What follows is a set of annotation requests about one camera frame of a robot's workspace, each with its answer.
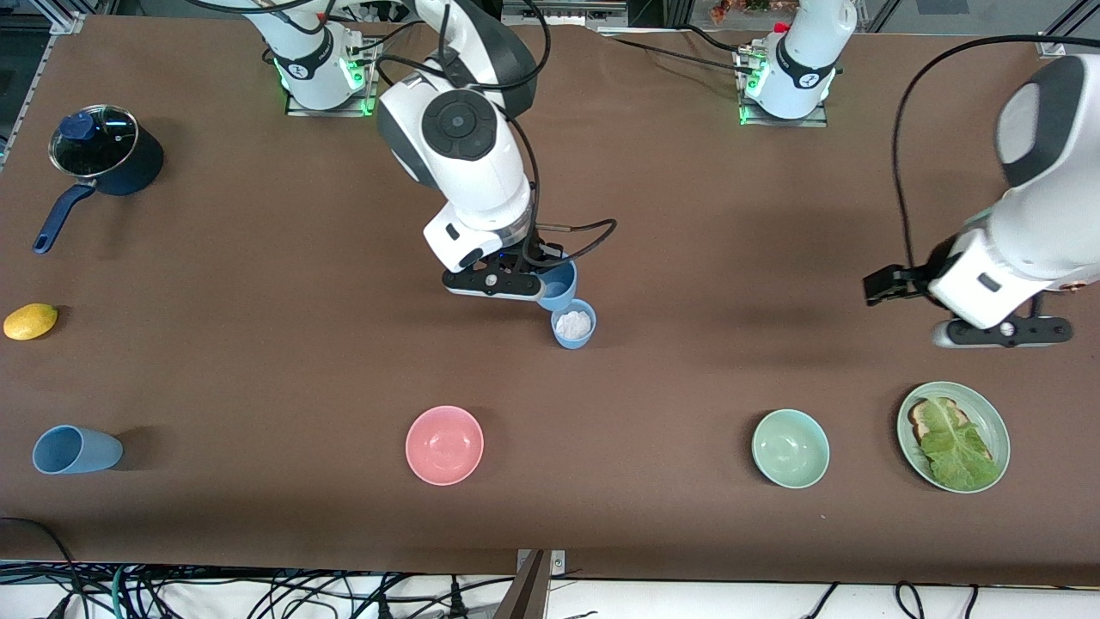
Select blue cup with white filling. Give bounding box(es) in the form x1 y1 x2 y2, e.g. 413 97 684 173
551 298 597 350

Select toast slice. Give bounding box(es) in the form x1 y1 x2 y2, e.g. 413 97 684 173
907 397 993 465

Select light green plate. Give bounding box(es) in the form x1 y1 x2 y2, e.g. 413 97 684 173
896 381 1011 494

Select green lettuce leaf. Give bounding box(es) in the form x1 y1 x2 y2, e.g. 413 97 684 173
918 397 1003 491

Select light green bowl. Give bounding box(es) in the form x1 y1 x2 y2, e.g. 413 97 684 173
751 408 831 490

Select pink bowl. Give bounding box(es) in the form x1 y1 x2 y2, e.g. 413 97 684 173
405 405 485 487

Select grey metal box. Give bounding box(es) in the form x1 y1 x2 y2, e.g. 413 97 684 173
501 0 630 28

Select dark blue saucepan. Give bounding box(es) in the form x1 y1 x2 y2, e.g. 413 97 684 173
33 104 166 255

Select glass saucepan lid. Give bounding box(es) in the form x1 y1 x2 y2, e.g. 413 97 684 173
49 104 140 178

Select yellow lemon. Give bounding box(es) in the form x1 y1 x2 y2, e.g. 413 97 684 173
3 303 59 341

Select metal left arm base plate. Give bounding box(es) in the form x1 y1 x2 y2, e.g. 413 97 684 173
739 47 829 129

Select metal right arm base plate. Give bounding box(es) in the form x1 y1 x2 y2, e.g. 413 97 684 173
285 39 380 118

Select black left base cable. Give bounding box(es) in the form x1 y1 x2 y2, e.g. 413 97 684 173
675 24 753 57
599 33 757 77

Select black base cable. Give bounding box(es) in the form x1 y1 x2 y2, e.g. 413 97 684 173
348 21 413 65
675 24 753 57
599 33 757 77

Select black right base cable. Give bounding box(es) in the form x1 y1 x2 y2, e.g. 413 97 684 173
348 21 413 65

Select metal table edge bracket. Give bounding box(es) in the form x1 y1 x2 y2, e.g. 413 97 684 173
516 549 568 579

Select dark camera pole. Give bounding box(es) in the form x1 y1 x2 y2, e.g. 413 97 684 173
492 550 551 619

